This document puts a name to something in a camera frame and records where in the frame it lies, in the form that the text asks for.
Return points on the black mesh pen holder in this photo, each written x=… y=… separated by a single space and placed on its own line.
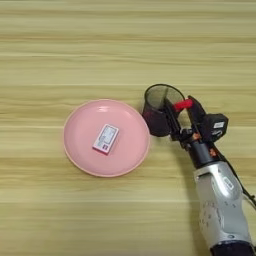
x=156 y=123

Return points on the thin pen with red cap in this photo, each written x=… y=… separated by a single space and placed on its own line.
x=183 y=105

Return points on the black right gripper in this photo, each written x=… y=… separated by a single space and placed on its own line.
x=201 y=155

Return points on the pink round plate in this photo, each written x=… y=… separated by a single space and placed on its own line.
x=130 y=153

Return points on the small pink white box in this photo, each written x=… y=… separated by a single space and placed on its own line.
x=106 y=138

